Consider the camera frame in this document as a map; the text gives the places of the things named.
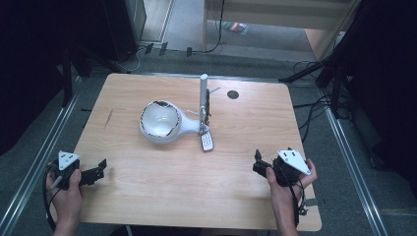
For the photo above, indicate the person's left hand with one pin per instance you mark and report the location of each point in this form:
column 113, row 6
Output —
column 67, row 203

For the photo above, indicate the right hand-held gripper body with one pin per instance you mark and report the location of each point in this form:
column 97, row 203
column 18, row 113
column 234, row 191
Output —
column 293, row 162

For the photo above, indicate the black stand leg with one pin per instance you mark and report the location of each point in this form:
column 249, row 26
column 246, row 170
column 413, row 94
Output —
column 305, row 71

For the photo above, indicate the black curtain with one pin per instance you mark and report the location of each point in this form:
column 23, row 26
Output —
column 387, row 82
column 29, row 65

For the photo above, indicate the aluminium floor rail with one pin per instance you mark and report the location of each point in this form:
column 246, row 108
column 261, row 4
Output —
column 36, row 164
column 354, row 170

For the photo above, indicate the black cabinet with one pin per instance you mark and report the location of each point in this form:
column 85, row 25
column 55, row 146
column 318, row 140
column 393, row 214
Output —
column 126, row 26

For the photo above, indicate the light wooden desk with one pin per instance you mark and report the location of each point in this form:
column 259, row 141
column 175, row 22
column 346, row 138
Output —
column 278, row 13

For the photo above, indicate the colourful flat packet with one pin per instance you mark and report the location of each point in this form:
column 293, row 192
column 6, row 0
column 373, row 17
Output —
column 234, row 27

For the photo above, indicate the black upright post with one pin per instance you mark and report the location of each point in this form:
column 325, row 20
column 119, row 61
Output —
column 67, row 78

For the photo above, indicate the person's right hand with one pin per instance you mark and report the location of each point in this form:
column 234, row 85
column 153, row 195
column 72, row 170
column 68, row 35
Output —
column 283, row 193

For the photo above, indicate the black round table grommet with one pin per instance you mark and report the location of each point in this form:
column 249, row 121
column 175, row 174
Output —
column 233, row 94

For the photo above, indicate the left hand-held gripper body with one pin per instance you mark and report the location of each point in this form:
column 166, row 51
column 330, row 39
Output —
column 67, row 160

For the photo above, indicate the white stand with dish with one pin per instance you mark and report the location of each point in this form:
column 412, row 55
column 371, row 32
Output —
column 160, row 123

